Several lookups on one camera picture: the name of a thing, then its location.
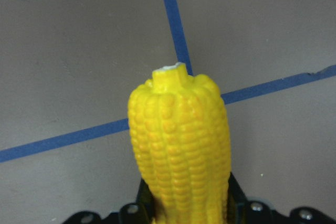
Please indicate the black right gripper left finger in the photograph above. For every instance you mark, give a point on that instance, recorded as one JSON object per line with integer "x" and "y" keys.
{"x": 141, "y": 211}

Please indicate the yellow toy corn cob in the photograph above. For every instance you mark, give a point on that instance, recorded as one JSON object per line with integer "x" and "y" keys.
{"x": 181, "y": 141}

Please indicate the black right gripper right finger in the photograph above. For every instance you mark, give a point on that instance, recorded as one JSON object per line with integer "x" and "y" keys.
{"x": 242, "y": 210}

